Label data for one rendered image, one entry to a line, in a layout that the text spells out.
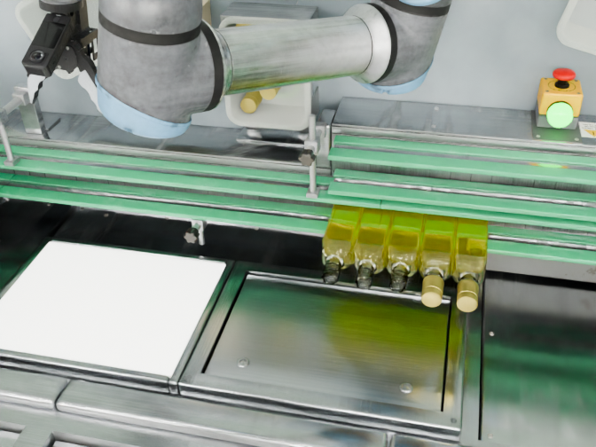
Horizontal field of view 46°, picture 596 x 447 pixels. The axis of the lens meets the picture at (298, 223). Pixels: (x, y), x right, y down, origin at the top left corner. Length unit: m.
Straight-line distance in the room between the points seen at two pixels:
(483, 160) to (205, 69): 0.61
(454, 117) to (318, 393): 0.58
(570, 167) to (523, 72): 0.22
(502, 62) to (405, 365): 0.59
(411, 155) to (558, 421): 0.51
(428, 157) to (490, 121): 0.16
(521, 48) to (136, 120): 0.79
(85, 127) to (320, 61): 0.78
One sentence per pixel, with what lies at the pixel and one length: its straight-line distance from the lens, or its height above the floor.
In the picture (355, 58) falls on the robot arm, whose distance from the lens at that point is 1.03.
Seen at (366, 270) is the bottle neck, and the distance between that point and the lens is 1.22.
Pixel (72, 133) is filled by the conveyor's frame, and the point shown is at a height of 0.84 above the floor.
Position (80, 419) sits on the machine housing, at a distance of 1.27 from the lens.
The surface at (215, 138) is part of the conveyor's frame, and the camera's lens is 1.52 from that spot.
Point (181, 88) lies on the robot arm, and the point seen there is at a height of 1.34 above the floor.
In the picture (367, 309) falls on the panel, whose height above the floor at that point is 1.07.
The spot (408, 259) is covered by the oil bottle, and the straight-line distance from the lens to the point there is 1.24.
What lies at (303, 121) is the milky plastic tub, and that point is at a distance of 1.41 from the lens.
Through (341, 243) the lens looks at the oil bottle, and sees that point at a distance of 1.25.
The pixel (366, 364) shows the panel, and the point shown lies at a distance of 1.25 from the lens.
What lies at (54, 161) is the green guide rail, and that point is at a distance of 1.57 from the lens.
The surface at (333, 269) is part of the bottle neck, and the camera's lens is 1.22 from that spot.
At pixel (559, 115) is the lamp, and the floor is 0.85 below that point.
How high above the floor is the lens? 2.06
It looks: 52 degrees down
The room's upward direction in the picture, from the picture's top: 159 degrees counter-clockwise
